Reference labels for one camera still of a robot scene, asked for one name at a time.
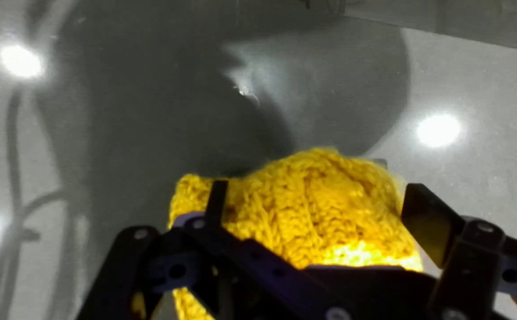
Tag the yellow knitted cloth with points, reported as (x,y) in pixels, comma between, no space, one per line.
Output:
(316,206)

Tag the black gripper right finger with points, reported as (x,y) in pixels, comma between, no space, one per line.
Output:
(476,267)

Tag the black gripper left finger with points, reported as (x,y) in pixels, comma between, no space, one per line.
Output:
(151,277)

